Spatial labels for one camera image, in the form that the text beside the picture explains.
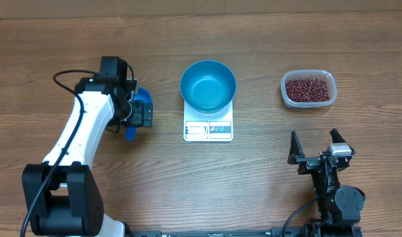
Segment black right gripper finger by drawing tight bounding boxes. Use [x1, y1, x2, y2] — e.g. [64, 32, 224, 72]
[287, 131, 305, 165]
[330, 128, 345, 144]

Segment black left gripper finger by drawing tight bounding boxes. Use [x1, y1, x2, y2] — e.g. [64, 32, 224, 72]
[127, 100, 144, 127]
[143, 103, 153, 128]

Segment blue plastic measuring scoop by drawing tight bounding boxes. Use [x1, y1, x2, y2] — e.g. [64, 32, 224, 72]
[123, 88, 153, 142]

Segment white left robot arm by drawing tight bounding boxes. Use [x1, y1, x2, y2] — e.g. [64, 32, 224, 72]
[20, 75, 153, 236]

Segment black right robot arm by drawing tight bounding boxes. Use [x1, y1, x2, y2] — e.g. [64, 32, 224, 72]
[281, 128, 366, 237]

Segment teal metal bowl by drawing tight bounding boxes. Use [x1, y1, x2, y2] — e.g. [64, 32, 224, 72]
[180, 60, 237, 114]

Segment white digital kitchen scale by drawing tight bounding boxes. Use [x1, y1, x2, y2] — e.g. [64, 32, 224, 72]
[183, 101, 234, 142]

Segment red beans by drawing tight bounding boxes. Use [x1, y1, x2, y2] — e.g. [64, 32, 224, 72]
[285, 78, 330, 103]

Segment clear plastic container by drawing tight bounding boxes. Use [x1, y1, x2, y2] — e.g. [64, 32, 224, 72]
[280, 70, 337, 109]

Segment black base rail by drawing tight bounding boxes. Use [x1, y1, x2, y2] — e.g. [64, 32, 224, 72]
[132, 227, 363, 237]

